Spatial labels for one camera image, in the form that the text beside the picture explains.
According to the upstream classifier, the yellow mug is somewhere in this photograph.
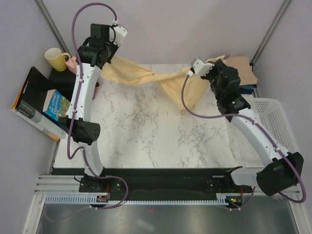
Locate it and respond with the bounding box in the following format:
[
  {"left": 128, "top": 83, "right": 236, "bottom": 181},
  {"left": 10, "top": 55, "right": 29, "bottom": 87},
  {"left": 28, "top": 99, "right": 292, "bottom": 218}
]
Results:
[{"left": 44, "top": 48, "right": 71, "bottom": 72}]

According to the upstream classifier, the white cable duct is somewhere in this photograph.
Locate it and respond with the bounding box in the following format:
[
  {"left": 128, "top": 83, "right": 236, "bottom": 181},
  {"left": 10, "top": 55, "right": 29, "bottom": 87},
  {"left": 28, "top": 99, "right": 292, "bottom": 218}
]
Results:
[{"left": 44, "top": 194, "right": 235, "bottom": 206}]

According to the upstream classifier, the purple cable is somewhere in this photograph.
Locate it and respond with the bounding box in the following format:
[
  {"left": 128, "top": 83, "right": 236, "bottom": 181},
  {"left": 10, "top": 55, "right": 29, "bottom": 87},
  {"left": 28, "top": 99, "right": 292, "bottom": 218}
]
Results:
[
  {"left": 180, "top": 70, "right": 306, "bottom": 203},
  {"left": 66, "top": 2, "right": 118, "bottom": 171}
]

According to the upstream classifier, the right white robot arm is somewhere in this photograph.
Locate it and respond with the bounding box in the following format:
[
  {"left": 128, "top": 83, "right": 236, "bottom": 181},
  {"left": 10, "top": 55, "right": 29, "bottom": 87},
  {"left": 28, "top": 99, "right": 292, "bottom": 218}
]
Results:
[{"left": 196, "top": 59, "right": 305, "bottom": 196}]

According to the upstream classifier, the cream yellow t shirt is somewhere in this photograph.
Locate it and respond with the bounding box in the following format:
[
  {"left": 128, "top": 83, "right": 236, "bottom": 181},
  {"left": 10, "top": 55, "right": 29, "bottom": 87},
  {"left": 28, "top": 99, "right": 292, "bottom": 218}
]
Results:
[{"left": 100, "top": 56, "right": 210, "bottom": 112}]

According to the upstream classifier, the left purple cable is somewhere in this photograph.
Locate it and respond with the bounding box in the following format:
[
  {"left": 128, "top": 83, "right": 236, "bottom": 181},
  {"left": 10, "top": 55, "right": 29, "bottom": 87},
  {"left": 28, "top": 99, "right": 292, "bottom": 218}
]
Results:
[{"left": 66, "top": 2, "right": 118, "bottom": 171}]

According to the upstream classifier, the black and pink box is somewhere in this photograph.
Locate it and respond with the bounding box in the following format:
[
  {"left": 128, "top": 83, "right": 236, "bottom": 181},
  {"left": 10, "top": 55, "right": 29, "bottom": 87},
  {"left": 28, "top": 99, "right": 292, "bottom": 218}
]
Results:
[{"left": 48, "top": 68, "right": 76, "bottom": 101}]

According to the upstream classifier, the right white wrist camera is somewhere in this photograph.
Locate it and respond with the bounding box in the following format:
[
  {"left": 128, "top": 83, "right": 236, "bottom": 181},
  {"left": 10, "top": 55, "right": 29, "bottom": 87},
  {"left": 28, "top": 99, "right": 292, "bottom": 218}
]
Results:
[{"left": 188, "top": 58, "right": 215, "bottom": 77}]

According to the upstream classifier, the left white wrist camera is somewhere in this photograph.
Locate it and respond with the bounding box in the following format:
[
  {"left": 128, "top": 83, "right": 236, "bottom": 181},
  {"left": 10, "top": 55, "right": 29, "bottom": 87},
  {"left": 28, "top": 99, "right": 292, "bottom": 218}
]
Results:
[{"left": 113, "top": 25, "right": 128, "bottom": 47}]

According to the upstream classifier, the right aluminium frame post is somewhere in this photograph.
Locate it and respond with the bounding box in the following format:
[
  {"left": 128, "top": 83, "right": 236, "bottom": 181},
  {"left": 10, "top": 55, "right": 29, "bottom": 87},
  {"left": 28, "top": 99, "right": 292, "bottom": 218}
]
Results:
[{"left": 251, "top": 0, "right": 293, "bottom": 65}]

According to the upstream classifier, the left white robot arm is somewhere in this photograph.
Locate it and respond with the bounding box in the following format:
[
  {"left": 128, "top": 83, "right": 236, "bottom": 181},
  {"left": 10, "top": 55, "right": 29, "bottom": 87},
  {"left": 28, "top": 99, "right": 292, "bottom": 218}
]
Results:
[{"left": 58, "top": 23, "right": 127, "bottom": 192}]

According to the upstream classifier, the black orange file folder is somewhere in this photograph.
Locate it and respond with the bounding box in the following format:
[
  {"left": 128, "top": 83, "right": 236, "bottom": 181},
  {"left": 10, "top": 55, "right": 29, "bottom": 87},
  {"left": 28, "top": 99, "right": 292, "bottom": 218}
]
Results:
[{"left": 11, "top": 66, "right": 66, "bottom": 141}]

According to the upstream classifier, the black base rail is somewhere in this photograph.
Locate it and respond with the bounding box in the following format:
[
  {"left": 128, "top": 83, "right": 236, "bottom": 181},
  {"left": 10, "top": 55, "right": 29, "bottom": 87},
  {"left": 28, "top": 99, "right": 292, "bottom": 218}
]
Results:
[{"left": 52, "top": 168, "right": 252, "bottom": 199}]

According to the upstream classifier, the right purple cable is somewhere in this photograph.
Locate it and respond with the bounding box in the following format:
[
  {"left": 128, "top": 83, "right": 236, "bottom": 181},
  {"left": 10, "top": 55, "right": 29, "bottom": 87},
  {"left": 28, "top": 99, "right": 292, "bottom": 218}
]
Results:
[{"left": 180, "top": 70, "right": 306, "bottom": 203}]

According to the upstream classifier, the pink cube block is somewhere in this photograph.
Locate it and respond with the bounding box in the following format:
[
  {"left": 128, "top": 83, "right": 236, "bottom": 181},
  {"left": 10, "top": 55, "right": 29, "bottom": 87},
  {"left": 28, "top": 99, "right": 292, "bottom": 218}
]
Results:
[{"left": 66, "top": 57, "right": 78, "bottom": 75}]

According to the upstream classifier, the left aluminium frame post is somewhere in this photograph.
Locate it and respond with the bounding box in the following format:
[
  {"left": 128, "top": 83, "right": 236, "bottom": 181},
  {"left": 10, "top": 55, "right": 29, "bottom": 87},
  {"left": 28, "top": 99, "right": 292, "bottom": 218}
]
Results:
[{"left": 34, "top": 0, "right": 69, "bottom": 52}]

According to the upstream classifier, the folded tan t shirt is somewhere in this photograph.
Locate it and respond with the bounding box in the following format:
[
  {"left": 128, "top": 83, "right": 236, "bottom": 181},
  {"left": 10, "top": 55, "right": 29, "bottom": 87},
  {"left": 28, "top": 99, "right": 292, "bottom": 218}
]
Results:
[{"left": 224, "top": 56, "right": 258, "bottom": 86}]

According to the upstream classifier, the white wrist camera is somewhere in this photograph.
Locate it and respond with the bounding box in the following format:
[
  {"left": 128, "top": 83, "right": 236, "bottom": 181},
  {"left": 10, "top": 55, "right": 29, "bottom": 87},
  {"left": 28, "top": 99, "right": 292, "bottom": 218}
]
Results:
[
  {"left": 188, "top": 58, "right": 215, "bottom": 77},
  {"left": 113, "top": 25, "right": 128, "bottom": 47}
]

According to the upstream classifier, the blue paperback book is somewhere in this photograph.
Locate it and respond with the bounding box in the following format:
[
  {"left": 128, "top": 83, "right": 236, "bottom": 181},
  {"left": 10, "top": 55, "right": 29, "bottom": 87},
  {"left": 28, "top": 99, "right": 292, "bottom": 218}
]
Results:
[{"left": 43, "top": 89, "right": 71, "bottom": 122}]

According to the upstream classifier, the white plastic basket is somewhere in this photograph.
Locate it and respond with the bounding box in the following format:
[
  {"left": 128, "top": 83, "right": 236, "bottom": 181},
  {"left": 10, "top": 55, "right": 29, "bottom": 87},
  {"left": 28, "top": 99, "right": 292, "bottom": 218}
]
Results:
[{"left": 234, "top": 97, "right": 301, "bottom": 166}]

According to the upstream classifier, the aluminium frame post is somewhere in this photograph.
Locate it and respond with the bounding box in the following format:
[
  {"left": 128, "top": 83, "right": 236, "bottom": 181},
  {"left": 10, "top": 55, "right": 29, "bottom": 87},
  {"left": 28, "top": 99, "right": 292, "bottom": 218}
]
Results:
[
  {"left": 34, "top": 0, "right": 69, "bottom": 52},
  {"left": 251, "top": 0, "right": 293, "bottom": 65}
]

